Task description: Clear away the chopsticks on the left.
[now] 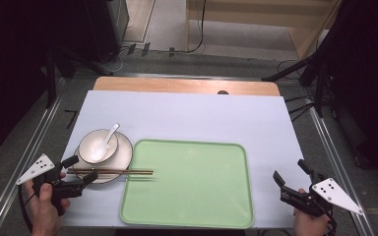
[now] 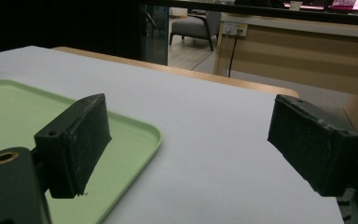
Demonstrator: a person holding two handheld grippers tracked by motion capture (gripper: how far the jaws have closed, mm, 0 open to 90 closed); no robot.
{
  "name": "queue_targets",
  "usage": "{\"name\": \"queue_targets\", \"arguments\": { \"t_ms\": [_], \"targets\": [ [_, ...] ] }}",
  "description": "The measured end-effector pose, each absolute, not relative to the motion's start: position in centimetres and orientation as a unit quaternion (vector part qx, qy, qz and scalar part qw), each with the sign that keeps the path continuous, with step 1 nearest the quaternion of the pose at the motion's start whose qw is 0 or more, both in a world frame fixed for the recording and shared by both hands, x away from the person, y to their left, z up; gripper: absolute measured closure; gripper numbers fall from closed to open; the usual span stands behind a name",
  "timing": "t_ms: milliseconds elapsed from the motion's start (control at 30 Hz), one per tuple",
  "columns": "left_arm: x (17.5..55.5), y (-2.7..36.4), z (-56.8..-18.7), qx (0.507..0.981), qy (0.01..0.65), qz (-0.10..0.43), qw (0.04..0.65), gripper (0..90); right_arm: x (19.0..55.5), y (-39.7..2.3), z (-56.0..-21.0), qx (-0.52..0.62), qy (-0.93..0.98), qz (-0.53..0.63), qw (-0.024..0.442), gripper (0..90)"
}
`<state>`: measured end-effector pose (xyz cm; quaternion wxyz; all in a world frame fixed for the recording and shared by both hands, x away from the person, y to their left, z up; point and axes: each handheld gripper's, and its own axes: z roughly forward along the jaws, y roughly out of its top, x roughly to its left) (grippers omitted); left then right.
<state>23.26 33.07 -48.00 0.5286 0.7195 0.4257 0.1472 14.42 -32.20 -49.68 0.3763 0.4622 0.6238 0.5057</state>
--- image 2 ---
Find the light green plastic tray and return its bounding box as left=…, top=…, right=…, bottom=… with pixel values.
left=0, top=78, right=163, bottom=224

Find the white table cover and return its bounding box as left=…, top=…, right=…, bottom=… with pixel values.
left=0, top=45, right=345, bottom=224

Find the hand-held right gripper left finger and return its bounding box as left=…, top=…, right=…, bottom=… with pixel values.
left=33, top=92, right=113, bottom=200

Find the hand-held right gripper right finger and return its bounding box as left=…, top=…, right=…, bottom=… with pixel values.
left=267, top=93, right=358, bottom=198

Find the black power cable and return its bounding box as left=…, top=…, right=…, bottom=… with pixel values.
left=227, top=28, right=242, bottom=78

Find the white paper cup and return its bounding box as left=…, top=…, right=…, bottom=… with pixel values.
left=288, top=0, right=304, bottom=11

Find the beige striped counter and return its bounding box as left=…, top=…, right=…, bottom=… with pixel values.
left=213, top=12, right=358, bottom=99

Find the grey armchair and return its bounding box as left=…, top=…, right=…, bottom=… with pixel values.
left=169, top=10, right=222, bottom=52

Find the pink lit monitor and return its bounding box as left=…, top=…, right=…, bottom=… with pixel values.
left=329, top=0, right=358, bottom=12

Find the white wall socket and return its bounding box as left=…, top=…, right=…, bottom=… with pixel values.
left=222, top=21, right=249, bottom=37

